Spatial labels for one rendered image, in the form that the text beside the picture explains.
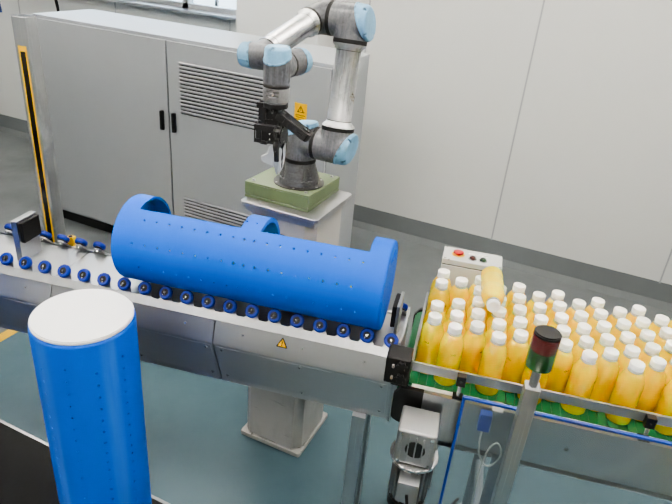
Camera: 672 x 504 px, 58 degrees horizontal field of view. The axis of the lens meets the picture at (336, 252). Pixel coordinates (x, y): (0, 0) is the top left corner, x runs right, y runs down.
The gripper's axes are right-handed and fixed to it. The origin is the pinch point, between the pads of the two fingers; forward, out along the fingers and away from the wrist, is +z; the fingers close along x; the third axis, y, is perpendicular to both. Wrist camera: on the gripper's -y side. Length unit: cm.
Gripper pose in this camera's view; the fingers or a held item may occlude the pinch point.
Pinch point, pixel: (280, 170)
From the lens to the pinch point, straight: 183.0
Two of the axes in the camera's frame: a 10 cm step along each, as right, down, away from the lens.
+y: -9.7, -1.8, 1.8
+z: -0.8, 8.9, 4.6
